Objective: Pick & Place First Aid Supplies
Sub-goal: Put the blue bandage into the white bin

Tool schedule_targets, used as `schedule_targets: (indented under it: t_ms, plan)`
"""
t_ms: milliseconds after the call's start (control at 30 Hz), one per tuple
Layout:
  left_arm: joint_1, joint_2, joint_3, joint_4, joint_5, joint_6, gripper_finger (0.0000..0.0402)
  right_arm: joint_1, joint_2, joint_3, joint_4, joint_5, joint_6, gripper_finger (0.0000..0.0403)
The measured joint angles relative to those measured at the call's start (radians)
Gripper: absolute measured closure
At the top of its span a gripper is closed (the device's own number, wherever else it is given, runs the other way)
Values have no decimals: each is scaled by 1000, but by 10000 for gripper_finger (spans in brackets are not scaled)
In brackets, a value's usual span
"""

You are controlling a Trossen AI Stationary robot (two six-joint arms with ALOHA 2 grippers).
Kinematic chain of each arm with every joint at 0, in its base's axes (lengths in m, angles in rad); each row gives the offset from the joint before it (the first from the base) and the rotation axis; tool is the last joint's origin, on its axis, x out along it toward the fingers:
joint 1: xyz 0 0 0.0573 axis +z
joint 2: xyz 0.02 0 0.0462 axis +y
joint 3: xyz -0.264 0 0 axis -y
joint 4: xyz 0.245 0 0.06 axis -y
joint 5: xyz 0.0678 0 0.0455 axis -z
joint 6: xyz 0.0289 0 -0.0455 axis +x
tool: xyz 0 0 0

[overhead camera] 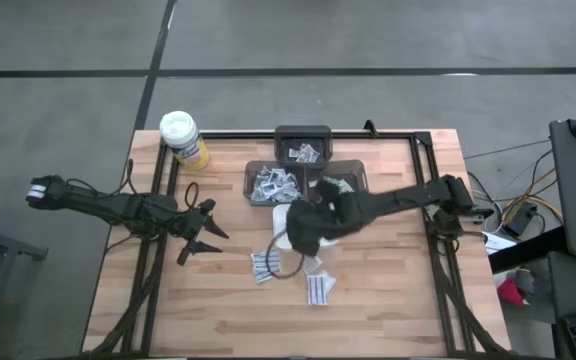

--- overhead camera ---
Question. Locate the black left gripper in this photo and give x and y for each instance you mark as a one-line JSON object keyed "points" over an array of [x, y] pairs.
{"points": [[193, 230]]}

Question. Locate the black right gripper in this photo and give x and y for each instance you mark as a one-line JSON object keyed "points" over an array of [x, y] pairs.
{"points": [[323, 220]]}

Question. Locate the white printed text packet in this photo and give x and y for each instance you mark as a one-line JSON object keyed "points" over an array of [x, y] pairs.
{"points": [[278, 172], [294, 196]]}

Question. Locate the green white packet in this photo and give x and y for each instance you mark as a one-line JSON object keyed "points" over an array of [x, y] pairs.
{"points": [[347, 190]]}

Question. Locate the plain white packet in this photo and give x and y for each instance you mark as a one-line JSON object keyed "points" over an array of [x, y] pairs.
{"points": [[344, 183], [331, 281]]}

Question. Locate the blue striped bandage packet pile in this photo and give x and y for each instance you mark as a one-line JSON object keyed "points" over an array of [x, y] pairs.
{"points": [[316, 291]]}

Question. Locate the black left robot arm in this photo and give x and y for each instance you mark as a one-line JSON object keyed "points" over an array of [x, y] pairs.
{"points": [[118, 207]]}

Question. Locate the white plastic bin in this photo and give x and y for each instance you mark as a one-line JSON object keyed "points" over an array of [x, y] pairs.
{"points": [[279, 225]]}

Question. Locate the grey translucent plastic bin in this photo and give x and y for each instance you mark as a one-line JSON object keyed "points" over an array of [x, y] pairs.
{"points": [[358, 167], [293, 135], [248, 167]]}

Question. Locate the black clamp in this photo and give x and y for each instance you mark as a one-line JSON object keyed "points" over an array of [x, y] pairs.
{"points": [[369, 127]]}

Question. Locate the Lysol wipes canister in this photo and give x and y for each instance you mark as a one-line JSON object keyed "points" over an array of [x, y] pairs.
{"points": [[180, 135]]}

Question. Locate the white paper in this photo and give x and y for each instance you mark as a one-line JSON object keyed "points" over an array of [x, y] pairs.
{"points": [[498, 242]]}

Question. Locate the black blue power box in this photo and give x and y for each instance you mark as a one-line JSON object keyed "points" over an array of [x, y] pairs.
{"points": [[518, 222]]}

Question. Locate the red cloth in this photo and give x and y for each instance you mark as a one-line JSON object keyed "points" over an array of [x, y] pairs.
{"points": [[510, 292]]}

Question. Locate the black diagonal bar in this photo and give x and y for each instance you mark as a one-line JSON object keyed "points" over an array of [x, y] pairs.
{"points": [[523, 247]]}

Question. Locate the grey cloth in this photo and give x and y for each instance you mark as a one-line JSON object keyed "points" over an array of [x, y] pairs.
{"points": [[527, 281]]}

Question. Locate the black table frame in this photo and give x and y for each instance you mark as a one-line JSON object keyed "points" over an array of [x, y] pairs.
{"points": [[268, 135]]}

